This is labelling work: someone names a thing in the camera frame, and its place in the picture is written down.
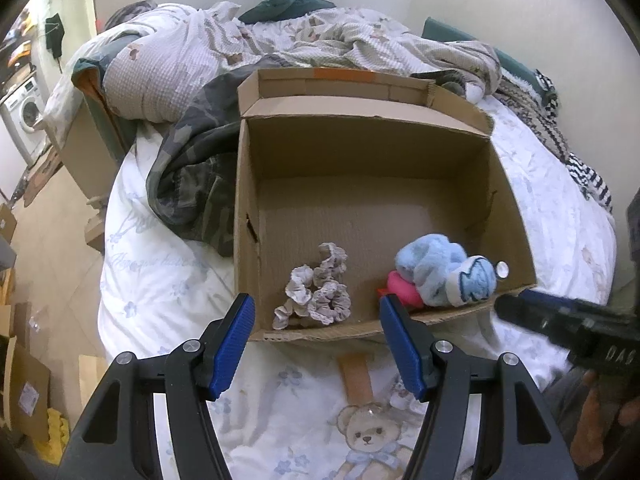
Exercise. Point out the crumpled patterned duvet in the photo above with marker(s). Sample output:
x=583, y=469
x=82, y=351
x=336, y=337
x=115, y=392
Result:
x=165, y=75

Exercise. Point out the light blue fuzzy sock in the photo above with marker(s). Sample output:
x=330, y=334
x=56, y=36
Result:
x=430, y=260

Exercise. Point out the grey patterned pillow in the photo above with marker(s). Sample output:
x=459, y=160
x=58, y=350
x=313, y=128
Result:
x=125, y=12

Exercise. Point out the flat cardboard box with label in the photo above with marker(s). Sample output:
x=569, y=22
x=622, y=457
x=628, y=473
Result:
x=25, y=390

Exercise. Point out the brown floor mat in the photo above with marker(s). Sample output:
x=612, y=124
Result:
x=42, y=175

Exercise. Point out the teal pillow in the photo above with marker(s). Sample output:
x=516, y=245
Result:
x=510, y=62

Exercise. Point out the yellow cloth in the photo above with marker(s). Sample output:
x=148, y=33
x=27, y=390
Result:
x=57, y=425

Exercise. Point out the person's grey trouser leg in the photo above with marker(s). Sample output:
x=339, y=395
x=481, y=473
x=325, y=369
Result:
x=560, y=400

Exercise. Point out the person's right hand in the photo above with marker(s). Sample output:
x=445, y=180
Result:
x=590, y=410

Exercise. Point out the camouflage jacket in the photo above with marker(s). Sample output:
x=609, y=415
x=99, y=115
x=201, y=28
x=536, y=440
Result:
x=200, y=170

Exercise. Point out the white teddy print bed sheet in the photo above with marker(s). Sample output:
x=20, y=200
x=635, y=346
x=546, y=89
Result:
x=165, y=310

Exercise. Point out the wooden bed frame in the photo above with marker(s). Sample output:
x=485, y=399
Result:
x=90, y=160

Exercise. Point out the white washing machine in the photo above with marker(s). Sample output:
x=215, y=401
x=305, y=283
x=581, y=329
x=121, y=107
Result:
x=25, y=110

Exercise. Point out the black and white striped cloth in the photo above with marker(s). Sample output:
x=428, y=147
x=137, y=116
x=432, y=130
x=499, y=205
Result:
x=590, y=180

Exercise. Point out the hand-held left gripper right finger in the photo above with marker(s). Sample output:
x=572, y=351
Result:
x=402, y=352

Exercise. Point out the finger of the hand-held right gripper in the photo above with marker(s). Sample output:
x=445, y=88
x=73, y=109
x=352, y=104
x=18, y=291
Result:
x=542, y=296
x=530, y=317

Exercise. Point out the black and white checkered cloth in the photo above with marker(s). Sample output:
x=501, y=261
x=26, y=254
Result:
x=545, y=87

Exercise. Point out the small round silver disc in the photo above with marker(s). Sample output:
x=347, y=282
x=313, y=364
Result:
x=501, y=269

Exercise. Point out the dark green pillow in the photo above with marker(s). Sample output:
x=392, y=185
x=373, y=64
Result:
x=285, y=5

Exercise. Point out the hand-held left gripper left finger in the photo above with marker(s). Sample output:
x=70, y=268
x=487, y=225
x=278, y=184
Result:
x=232, y=347

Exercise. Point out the knitted zigzag blanket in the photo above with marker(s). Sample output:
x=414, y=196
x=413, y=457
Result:
x=535, y=115

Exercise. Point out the dark hanging garment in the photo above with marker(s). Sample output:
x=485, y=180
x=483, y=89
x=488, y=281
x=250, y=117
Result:
x=55, y=35

